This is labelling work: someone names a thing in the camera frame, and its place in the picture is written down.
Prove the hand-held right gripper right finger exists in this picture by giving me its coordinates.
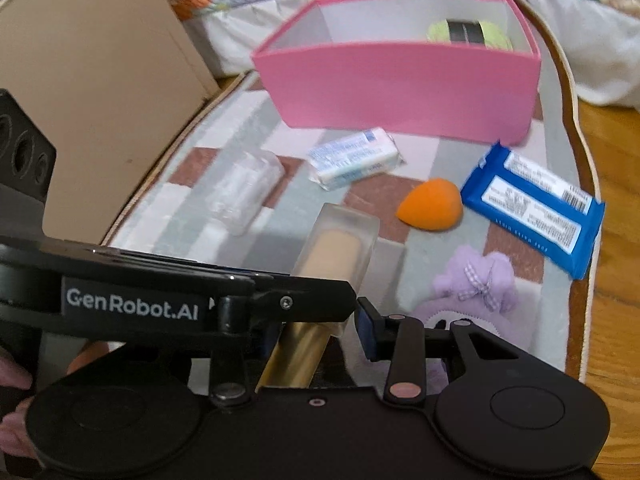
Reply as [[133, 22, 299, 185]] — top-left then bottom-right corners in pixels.
[[356, 297, 522, 409]]

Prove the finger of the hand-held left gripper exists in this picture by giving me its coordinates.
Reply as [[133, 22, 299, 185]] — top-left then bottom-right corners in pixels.
[[250, 279, 357, 335]]

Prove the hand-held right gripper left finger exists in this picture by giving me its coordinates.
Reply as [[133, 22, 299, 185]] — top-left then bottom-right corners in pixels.
[[209, 321, 282, 409]]

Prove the foundation bottle with gold cap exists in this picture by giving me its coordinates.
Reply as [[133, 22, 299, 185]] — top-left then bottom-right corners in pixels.
[[255, 202, 381, 391]]

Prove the purple plush toy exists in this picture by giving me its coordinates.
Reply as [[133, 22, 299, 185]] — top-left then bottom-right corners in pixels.
[[407, 245, 524, 397]]

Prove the clear pack of floss picks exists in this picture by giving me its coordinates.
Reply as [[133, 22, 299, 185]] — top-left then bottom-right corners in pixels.
[[209, 149, 286, 237]]

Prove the blue snack packet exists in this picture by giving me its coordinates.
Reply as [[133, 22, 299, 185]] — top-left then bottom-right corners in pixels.
[[460, 140, 606, 281]]

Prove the pink cardboard box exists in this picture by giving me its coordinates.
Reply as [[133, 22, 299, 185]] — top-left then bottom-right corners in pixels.
[[250, 0, 542, 145]]

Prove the person's left hand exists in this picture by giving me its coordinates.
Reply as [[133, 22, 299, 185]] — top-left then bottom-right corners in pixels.
[[0, 340, 114, 463]]

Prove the checked rug with brown edge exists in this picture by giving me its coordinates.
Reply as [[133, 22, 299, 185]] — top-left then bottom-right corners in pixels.
[[102, 0, 608, 392]]

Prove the orange makeup sponge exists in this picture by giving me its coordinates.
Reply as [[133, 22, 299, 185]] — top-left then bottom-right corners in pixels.
[[396, 178, 465, 232]]

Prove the white tissue packet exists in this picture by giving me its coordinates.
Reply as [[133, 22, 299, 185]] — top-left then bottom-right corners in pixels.
[[306, 127, 407, 192]]

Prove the beige cardboard panel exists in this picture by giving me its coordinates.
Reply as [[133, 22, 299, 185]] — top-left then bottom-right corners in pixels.
[[0, 0, 221, 249]]

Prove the green yarn ball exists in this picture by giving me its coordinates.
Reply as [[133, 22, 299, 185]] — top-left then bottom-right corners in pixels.
[[427, 18, 514, 52]]

